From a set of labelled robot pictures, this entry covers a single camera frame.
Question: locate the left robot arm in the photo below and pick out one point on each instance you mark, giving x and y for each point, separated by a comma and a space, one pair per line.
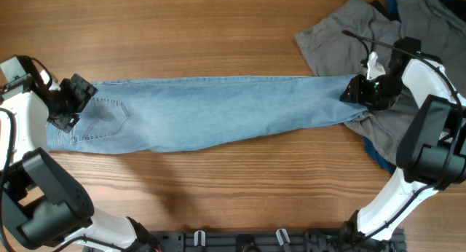
41, 203

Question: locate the grey rail clip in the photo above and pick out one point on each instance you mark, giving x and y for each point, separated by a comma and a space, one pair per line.
283, 239
199, 238

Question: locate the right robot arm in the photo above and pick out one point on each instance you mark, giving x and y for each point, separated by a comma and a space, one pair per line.
431, 154

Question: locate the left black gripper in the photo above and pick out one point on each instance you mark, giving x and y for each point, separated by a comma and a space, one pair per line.
73, 102

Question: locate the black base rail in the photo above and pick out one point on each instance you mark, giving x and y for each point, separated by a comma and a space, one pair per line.
314, 240

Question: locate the black garment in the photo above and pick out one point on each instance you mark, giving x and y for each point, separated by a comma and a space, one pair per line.
390, 8

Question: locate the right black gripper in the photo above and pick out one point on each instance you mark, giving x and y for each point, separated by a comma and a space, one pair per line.
359, 90

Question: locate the light blue denim jeans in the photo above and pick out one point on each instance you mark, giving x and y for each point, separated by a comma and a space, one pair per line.
193, 113

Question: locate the right grey rail clip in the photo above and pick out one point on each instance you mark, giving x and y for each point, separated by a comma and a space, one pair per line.
283, 239

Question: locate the left grey rail clip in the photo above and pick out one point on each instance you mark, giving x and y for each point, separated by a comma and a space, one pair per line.
199, 238

